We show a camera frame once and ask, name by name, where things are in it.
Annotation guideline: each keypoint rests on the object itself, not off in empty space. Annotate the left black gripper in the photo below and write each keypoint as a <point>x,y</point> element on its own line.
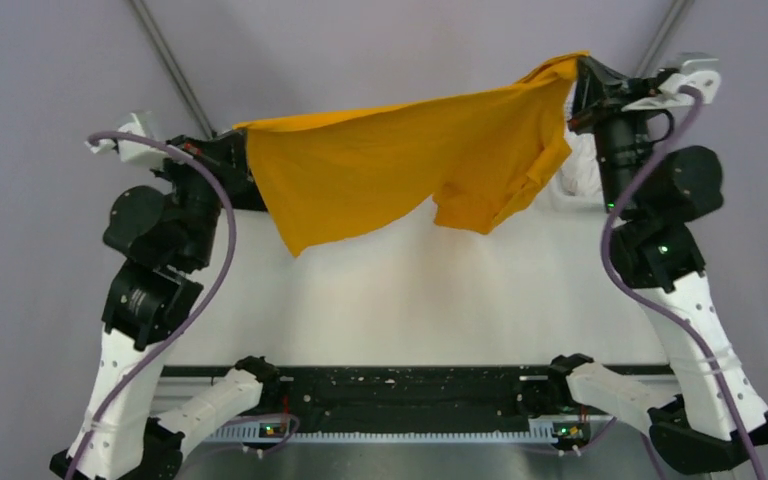
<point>226,156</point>

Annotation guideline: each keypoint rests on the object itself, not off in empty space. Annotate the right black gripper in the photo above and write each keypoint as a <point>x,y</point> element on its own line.
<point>601,93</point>

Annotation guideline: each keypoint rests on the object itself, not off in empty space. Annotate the orange t shirt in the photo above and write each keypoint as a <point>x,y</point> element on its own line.
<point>481,157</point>

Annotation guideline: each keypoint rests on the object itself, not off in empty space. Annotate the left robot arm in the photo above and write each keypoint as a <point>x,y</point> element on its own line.
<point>164,238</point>

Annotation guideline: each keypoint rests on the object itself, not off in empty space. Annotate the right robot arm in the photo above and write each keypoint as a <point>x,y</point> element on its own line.
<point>652,191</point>

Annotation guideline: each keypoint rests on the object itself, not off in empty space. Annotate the white t shirt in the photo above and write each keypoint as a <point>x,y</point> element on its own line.
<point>576,186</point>

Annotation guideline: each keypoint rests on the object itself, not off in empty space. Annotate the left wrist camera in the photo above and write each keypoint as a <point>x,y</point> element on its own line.
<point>142,123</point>

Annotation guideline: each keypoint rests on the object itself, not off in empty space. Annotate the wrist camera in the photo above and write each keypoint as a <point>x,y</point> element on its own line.
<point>696,70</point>
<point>142,123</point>

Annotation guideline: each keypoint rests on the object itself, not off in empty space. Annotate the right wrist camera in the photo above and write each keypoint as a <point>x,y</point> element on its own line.
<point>696,70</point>

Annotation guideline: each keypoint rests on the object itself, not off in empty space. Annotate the white slotted cable duct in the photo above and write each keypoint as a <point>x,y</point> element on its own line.
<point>540,432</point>

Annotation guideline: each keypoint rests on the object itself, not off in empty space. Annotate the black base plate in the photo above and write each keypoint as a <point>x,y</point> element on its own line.
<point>417,399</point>

